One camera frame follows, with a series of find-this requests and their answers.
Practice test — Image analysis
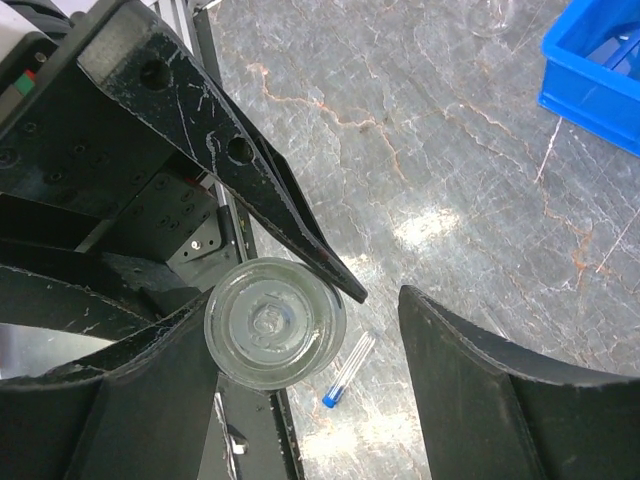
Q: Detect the test tube lower blue cap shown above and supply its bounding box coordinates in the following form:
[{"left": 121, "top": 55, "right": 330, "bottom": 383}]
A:
[{"left": 322, "top": 331, "right": 377, "bottom": 409}]

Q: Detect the blue divided plastic bin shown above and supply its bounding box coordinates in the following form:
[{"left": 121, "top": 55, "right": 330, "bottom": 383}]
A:
[{"left": 538, "top": 1, "right": 639, "bottom": 155}]

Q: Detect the clear glass jar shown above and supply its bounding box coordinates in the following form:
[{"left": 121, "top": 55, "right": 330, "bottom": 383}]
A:
[{"left": 204, "top": 257, "right": 347, "bottom": 391}]

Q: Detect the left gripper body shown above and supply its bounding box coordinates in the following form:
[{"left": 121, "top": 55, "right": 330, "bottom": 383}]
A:
[{"left": 1, "top": 1, "right": 235, "bottom": 292}]

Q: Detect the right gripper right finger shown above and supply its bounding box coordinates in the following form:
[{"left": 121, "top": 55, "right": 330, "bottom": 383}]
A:
[{"left": 398, "top": 285, "right": 639, "bottom": 479}]

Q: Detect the small glass beaker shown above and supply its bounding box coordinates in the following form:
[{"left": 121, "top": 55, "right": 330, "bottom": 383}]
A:
[{"left": 464, "top": 0, "right": 516, "bottom": 38}]

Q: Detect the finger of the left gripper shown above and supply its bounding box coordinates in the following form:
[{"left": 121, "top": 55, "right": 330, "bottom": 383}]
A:
[{"left": 78, "top": 14, "right": 368, "bottom": 303}]

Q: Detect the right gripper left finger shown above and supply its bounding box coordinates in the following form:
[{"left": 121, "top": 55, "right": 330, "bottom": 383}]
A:
[{"left": 1, "top": 296, "right": 217, "bottom": 479}]

